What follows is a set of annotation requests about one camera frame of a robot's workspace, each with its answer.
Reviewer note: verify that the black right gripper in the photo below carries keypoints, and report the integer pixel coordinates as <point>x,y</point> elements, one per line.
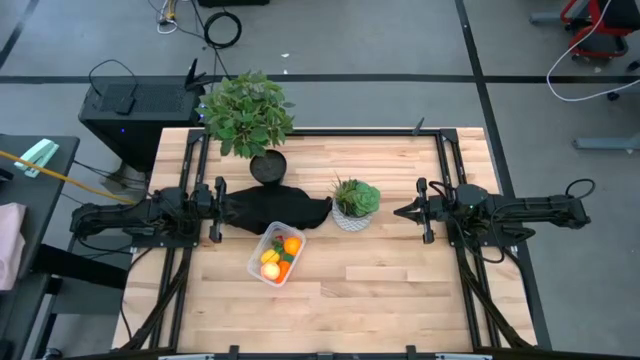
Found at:
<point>432,210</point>

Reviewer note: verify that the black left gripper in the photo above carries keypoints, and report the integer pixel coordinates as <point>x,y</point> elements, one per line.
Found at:
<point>219,210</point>

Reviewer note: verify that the red toy strawberry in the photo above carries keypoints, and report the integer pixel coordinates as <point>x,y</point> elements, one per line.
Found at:
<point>278,241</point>

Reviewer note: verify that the yellow toy lemon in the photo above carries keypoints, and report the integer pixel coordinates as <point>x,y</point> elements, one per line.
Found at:
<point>270,256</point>

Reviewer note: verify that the toy orange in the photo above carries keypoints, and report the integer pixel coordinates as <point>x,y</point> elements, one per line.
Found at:
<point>293,246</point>

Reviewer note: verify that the toy peach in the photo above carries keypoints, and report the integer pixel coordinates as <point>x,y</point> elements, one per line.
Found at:
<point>270,271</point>

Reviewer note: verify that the orange toy carrot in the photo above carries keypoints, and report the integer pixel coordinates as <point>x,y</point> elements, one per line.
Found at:
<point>283,270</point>

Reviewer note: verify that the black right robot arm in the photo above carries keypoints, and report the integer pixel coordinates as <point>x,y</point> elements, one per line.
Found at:
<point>530,207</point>

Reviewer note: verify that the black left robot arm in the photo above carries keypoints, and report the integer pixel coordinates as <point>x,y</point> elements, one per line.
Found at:
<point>125,212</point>

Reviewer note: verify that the clear plastic tupperware container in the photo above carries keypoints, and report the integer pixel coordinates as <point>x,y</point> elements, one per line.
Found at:
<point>262,275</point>

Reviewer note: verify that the black cloth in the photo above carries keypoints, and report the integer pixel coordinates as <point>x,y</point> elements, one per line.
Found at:
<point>280,207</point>

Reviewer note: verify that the light green rosette succulent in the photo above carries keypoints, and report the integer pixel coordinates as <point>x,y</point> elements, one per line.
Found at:
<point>367,198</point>

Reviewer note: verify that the black round plant pot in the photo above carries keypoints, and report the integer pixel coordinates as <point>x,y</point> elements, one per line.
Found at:
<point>268,169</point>

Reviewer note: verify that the white grey triangle-patterned planter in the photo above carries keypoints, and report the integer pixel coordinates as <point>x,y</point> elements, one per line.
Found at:
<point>350,223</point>

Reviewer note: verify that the spiky green succulent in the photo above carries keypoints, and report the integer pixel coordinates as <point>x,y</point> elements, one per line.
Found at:
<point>344,192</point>

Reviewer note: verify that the leafy green tree plant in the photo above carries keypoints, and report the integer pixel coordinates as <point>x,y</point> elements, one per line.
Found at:
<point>245,112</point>

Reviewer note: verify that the black computer tower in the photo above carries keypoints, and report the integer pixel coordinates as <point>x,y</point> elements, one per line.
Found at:
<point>150,120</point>

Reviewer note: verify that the black antenna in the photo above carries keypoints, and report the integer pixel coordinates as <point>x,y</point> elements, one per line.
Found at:
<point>192,75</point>

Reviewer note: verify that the small black device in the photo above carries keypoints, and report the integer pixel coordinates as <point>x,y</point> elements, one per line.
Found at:
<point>125,105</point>

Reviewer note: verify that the black side table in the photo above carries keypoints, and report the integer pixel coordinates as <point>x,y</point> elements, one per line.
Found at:
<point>45,200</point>

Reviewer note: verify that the grey metal table foot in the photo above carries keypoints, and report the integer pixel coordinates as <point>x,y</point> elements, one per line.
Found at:
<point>605,143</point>
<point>547,18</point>

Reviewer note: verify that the mint green stapler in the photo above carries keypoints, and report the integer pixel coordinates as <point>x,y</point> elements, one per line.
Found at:
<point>37,156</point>

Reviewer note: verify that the black equipment base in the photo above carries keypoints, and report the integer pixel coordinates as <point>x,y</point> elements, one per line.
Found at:
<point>232,2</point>

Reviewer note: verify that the pink cloth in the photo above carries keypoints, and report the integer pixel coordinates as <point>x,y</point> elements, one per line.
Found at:
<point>10,245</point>

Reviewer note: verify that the red office chair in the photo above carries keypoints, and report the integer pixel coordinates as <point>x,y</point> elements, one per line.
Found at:
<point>605,30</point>

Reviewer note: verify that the black aluminium table frame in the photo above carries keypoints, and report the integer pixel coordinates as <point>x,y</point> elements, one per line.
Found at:
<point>325,132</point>

